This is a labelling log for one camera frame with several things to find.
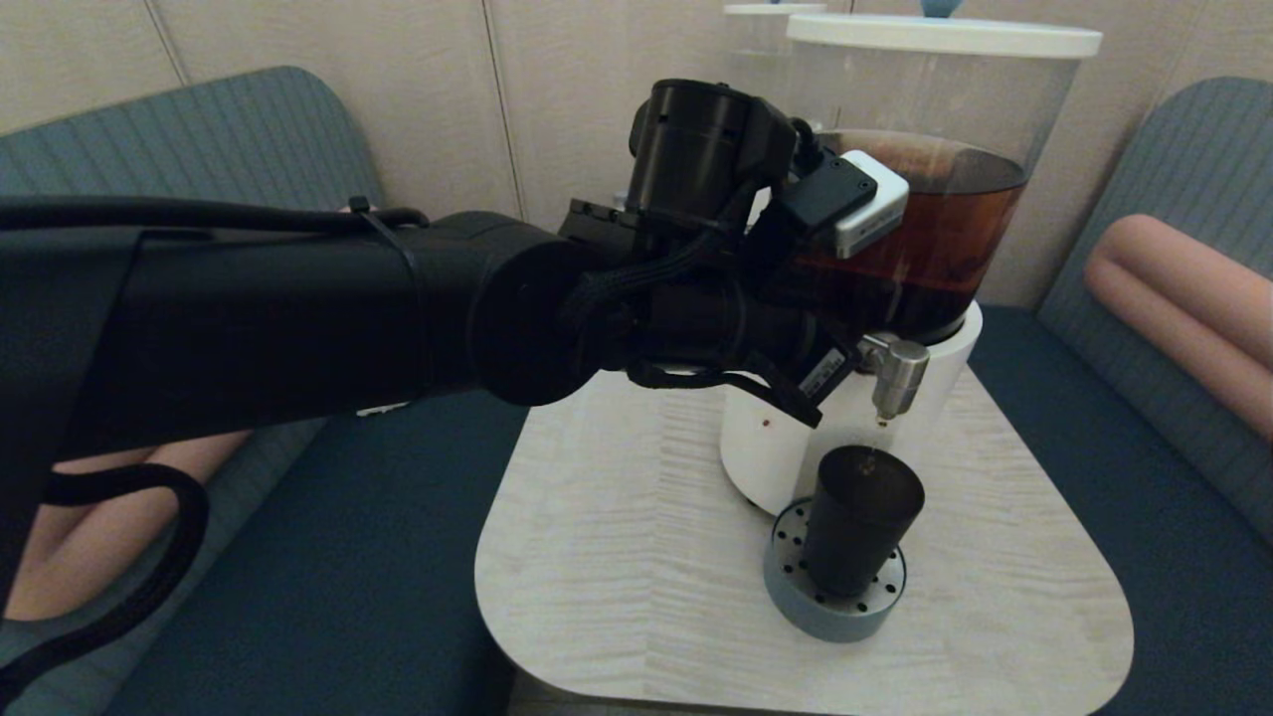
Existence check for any dark grey tall cup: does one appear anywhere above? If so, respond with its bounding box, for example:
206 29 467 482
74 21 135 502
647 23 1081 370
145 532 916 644
804 445 926 599

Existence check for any empty white beverage dispenser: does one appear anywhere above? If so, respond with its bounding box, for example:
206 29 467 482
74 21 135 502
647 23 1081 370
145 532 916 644
723 2 828 95

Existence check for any black camera cable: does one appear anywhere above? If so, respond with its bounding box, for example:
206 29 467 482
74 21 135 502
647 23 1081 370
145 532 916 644
567 199 826 429

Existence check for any teal upholstered bench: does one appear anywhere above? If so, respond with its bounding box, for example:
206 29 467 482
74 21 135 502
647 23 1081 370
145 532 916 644
970 78 1273 716
0 66 533 716

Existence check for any blue perforated drip tray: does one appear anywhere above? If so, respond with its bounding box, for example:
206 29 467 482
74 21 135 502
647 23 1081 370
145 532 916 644
764 497 908 643

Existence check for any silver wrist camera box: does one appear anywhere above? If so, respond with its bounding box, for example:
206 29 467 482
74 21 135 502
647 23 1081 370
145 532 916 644
771 149 911 261

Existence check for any pink bolster cushion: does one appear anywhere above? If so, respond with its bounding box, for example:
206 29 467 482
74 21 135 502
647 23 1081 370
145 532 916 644
5 430 256 623
1084 214 1273 444

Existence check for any large tea beverage dispenser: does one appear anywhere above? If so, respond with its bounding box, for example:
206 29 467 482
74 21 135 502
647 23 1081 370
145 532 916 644
720 0 1103 518

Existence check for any black sleeved arm cable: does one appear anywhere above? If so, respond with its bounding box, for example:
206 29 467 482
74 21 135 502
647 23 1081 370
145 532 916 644
0 195 432 703

